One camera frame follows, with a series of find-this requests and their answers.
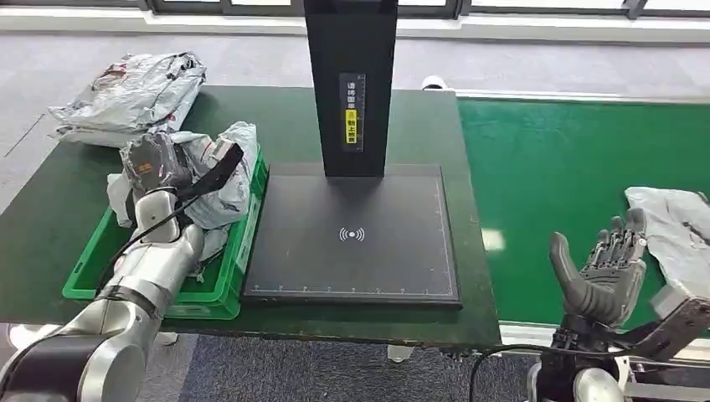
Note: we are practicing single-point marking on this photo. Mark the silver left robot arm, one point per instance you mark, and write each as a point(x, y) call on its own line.
point(144, 277)

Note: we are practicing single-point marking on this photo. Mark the dark window frame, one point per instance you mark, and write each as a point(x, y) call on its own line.
point(150, 5)

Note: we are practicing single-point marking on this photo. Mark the round metal floor base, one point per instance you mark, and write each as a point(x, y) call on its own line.
point(22, 335)

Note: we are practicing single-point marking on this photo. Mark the crumpled silver parcel bag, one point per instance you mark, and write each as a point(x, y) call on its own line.
point(133, 91)

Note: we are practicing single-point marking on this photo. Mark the green conveyor belt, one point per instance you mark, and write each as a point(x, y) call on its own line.
point(543, 177)

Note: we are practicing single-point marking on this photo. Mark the plain grey parcel bag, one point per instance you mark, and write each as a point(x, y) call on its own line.
point(665, 222)

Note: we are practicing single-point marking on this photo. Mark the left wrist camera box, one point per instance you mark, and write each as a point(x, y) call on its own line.
point(222, 166)

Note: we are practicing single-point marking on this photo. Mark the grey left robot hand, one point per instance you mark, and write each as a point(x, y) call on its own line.
point(155, 161)

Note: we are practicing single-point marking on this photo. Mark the white round object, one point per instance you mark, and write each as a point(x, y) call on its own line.
point(433, 83)

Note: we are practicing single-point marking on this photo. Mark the white table foot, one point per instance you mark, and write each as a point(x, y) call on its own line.
point(168, 338)
point(399, 354)

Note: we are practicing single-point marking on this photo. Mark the black scanner base plate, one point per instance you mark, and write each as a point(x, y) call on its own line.
point(355, 266)

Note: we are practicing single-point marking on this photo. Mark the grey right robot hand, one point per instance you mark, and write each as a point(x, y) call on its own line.
point(602, 288)

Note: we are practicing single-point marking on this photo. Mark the black scanner column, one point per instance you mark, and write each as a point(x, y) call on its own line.
point(327, 55)

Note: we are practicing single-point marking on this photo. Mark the green plastic crate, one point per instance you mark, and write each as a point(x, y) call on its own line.
point(222, 299)

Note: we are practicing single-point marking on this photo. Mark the grey printed parcel bag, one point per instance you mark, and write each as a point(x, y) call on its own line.
point(233, 194)

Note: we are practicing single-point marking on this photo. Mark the flat white parcel bag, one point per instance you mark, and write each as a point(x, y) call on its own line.
point(94, 137)

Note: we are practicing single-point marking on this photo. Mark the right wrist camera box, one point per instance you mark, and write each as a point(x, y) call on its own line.
point(677, 327)

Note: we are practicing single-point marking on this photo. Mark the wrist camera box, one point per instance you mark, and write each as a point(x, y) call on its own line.
point(677, 327)
point(222, 166)

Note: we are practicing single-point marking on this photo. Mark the yellow and black column label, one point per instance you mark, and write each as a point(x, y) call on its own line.
point(351, 116)

